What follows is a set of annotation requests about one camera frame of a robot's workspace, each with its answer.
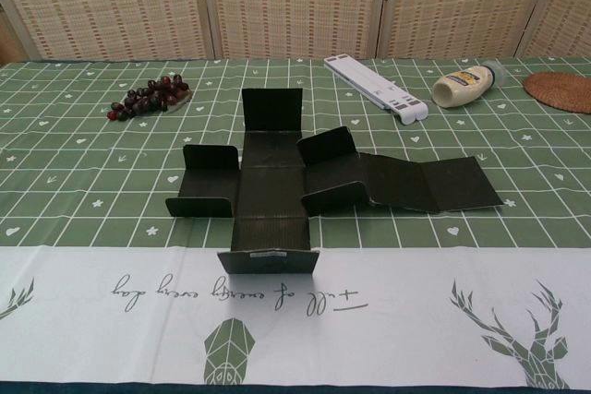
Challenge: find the green checked deer tablecloth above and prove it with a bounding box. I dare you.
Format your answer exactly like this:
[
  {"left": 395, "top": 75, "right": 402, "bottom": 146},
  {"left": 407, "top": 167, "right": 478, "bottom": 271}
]
[{"left": 0, "top": 55, "right": 591, "bottom": 394}]

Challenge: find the cream mayonnaise squeeze bottle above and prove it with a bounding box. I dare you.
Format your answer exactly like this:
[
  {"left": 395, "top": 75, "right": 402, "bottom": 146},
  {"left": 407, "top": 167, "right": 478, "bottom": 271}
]
[{"left": 431, "top": 60, "right": 509, "bottom": 110}]

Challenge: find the round brown woven coaster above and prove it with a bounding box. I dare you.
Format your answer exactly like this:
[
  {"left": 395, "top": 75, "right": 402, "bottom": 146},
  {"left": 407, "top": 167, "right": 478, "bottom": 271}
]
[{"left": 522, "top": 71, "right": 591, "bottom": 115}]

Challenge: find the dark red grape bunch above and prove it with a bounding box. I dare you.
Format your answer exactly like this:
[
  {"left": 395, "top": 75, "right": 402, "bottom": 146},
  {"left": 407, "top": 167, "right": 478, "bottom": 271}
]
[{"left": 104, "top": 74, "right": 191, "bottom": 123}]

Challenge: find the white folding stand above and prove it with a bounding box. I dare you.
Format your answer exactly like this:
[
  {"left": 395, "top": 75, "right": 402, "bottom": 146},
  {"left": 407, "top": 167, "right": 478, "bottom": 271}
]
[{"left": 322, "top": 54, "right": 429, "bottom": 126}]

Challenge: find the black cardboard box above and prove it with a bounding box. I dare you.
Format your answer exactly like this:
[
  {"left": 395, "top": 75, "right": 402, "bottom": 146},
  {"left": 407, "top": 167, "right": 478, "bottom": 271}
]
[{"left": 164, "top": 87, "right": 505, "bottom": 278}]

